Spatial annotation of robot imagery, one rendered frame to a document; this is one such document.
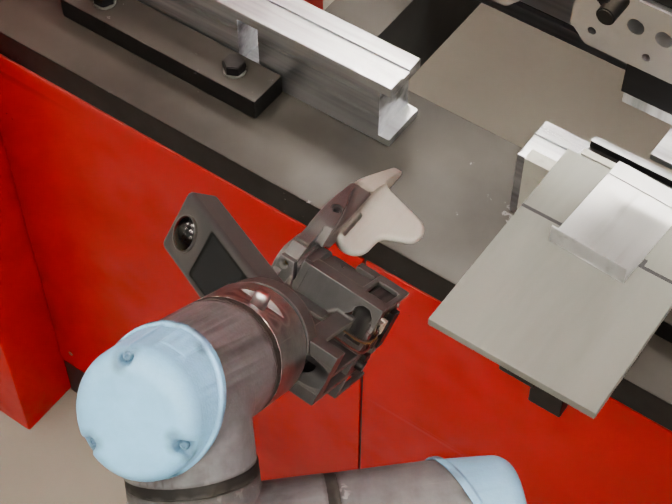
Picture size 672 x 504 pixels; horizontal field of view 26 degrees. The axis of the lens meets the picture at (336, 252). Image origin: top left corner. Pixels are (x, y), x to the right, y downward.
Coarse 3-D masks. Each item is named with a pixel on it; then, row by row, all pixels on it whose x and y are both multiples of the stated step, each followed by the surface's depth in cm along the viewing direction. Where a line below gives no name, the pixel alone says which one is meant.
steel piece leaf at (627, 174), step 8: (616, 168) 148; (624, 168) 148; (632, 168) 148; (616, 176) 147; (624, 176) 147; (632, 176) 147; (640, 176) 147; (632, 184) 147; (640, 184) 147; (648, 184) 147; (656, 184) 147; (648, 192) 146; (656, 192) 146; (664, 192) 146; (664, 200) 146
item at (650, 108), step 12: (636, 72) 138; (624, 84) 140; (636, 84) 139; (648, 84) 138; (660, 84) 137; (624, 96) 142; (636, 96) 140; (648, 96) 139; (660, 96) 138; (648, 108) 142; (660, 108) 139
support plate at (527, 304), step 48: (576, 192) 146; (528, 240) 143; (480, 288) 139; (528, 288) 139; (576, 288) 139; (624, 288) 139; (480, 336) 136; (528, 336) 136; (576, 336) 136; (624, 336) 136; (576, 384) 133
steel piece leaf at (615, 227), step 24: (600, 192) 146; (624, 192) 146; (576, 216) 144; (600, 216) 144; (624, 216) 144; (648, 216) 144; (552, 240) 142; (576, 240) 140; (600, 240) 142; (624, 240) 142; (648, 240) 142; (600, 264) 140; (624, 264) 141
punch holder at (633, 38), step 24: (576, 0) 131; (648, 0) 127; (576, 24) 133; (600, 24) 132; (624, 24) 130; (648, 24) 128; (600, 48) 134; (624, 48) 132; (648, 48) 130; (648, 72) 132
